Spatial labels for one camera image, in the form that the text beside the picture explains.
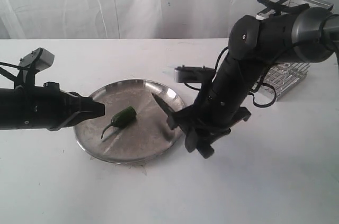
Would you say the round steel plate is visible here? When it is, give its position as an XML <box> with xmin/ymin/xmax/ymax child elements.
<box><xmin>74</xmin><ymin>79</ymin><xmax>185</xmax><ymax>164</ymax></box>

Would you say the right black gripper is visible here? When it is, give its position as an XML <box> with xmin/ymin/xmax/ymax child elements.
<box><xmin>174</xmin><ymin>57</ymin><xmax>265</xmax><ymax>158</ymax></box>

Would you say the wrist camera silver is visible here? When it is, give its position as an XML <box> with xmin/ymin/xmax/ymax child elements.
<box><xmin>19</xmin><ymin>47</ymin><xmax>55</xmax><ymax>71</ymax></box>
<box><xmin>174</xmin><ymin>66</ymin><xmax>216</xmax><ymax>83</ymax></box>

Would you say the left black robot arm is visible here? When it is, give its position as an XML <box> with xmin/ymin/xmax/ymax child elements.
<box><xmin>1</xmin><ymin>82</ymin><xmax>105</xmax><ymax>131</ymax></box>

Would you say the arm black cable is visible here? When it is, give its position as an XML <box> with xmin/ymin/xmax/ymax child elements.
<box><xmin>182</xmin><ymin>0</ymin><xmax>339</xmax><ymax>110</ymax></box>
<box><xmin>0</xmin><ymin>61</ymin><xmax>35</xmax><ymax>89</ymax></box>

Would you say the wire metal utensil holder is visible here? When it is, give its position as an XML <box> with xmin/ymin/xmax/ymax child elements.
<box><xmin>259</xmin><ymin>0</ymin><xmax>334</xmax><ymax>99</ymax></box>

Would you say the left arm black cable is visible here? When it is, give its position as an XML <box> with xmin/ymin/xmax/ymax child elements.
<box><xmin>0</xmin><ymin>61</ymin><xmax>35</xmax><ymax>89</ymax></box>

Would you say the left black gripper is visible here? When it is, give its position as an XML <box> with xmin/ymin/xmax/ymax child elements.
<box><xmin>31</xmin><ymin>82</ymin><xmax>105</xmax><ymax>131</ymax></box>

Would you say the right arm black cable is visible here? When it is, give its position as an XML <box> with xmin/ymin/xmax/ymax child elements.
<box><xmin>182</xmin><ymin>0</ymin><xmax>339</xmax><ymax>110</ymax></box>

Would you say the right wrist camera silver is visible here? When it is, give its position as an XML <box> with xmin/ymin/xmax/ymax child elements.
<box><xmin>174</xmin><ymin>66</ymin><xmax>216</xmax><ymax>83</ymax></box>

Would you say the green jalapeno pepper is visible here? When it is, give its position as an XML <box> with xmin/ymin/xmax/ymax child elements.
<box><xmin>101</xmin><ymin>106</ymin><xmax>137</xmax><ymax>139</ymax></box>

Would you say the black handled kitchen knife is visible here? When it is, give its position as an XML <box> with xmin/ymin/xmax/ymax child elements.
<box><xmin>152</xmin><ymin>93</ymin><xmax>177</xmax><ymax>130</ymax></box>

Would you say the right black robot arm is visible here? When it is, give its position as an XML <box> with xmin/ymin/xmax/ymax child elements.
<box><xmin>173</xmin><ymin>7</ymin><xmax>338</xmax><ymax>158</ymax></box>

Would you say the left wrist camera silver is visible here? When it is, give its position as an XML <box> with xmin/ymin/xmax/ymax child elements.
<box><xmin>19</xmin><ymin>47</ymin><xmax>55</xmax><ymax>71</ymax></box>

